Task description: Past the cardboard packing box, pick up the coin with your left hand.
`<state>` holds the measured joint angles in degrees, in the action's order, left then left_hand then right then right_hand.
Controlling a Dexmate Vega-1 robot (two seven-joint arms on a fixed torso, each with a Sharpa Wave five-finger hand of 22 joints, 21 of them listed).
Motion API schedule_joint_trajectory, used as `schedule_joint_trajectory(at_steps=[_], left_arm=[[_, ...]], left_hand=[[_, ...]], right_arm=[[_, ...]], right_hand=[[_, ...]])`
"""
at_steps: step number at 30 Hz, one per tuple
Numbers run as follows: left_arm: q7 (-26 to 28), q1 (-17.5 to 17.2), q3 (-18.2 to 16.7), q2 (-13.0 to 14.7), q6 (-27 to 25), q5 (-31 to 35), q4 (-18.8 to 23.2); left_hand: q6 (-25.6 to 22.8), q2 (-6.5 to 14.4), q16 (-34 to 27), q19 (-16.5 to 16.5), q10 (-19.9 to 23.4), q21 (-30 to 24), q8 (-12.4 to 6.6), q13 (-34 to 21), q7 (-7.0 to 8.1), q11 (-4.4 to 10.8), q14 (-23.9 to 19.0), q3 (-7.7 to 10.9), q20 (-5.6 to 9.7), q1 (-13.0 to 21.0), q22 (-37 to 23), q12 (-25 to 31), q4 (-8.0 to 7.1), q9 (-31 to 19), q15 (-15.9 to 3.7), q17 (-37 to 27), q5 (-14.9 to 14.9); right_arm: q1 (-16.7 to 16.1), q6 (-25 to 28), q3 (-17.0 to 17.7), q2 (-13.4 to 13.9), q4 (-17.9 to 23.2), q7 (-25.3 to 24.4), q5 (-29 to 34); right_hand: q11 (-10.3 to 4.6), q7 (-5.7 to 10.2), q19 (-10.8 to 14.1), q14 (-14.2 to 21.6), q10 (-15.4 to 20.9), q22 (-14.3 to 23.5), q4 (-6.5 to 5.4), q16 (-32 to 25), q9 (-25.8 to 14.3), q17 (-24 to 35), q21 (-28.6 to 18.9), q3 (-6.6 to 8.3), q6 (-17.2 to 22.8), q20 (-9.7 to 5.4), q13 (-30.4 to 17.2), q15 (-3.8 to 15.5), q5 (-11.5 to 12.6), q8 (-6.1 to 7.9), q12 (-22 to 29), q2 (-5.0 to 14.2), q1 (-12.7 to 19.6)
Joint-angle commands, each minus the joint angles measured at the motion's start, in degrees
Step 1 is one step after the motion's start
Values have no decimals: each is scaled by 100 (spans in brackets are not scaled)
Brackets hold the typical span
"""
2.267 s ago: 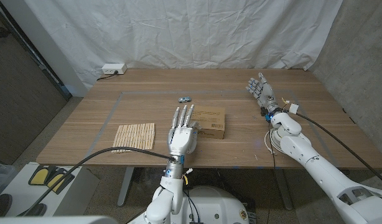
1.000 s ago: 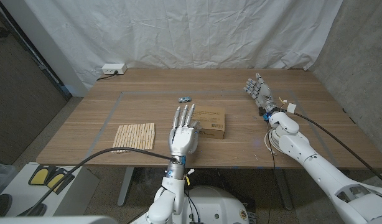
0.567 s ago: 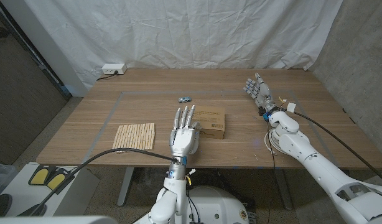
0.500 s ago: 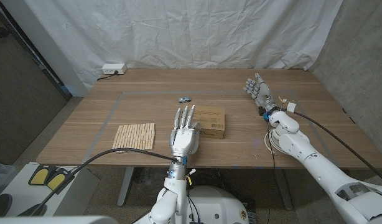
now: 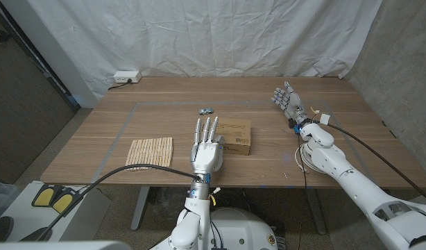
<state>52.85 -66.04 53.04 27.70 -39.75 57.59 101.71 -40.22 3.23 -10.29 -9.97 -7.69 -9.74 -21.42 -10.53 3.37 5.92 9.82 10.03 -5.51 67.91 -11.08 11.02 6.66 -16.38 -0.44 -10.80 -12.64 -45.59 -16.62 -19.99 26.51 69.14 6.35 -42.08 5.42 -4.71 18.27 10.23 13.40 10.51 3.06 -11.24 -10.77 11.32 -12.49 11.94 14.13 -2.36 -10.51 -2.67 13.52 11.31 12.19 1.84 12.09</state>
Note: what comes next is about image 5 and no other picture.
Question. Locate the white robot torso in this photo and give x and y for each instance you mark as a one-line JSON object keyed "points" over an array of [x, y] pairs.
{"points": [[244, 229]]}

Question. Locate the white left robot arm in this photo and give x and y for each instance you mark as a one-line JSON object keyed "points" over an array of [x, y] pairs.
{"points": [[195, 222]]}

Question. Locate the clear plastic bin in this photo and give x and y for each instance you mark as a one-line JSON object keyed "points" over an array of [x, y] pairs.
{"points": [[1, 198]]}

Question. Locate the wooden slat mat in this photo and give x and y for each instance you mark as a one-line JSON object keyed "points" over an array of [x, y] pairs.
{"points": [[150, 151]]}

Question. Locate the cardboard packing box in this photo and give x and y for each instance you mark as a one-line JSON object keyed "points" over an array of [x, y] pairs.
{"points": [[237, 135]]}

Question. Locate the grey table leg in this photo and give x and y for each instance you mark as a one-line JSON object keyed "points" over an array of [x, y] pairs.
{"points": [[316, 212], [140, 208]]}

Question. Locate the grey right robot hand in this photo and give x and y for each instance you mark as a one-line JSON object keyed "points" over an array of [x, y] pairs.
{"points": [[292, 104]]}

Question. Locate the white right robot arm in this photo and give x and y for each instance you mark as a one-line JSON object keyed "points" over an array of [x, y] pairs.
{"points": [[355, 184]]}

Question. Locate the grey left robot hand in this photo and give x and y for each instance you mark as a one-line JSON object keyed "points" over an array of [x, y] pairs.
{"points": [[206, 156]]}

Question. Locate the white power strip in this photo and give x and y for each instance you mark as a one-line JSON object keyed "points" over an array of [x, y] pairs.
{"points": [[127, 76]]}

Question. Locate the small blue-grey toy object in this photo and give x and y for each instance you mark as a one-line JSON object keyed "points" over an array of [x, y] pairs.
{"points": [[209, 110]]}

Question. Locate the white backdrop cloth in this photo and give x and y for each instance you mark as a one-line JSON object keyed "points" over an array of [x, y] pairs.
{"points": [[206, 34]]}

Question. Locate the yellow black foot pedal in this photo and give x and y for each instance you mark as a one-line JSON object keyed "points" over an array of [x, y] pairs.
{"points": [[64, 203], [43, 196]]}

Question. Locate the white floor platform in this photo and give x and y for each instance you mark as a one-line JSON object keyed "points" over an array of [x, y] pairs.
{"points": [[88, 222]]}

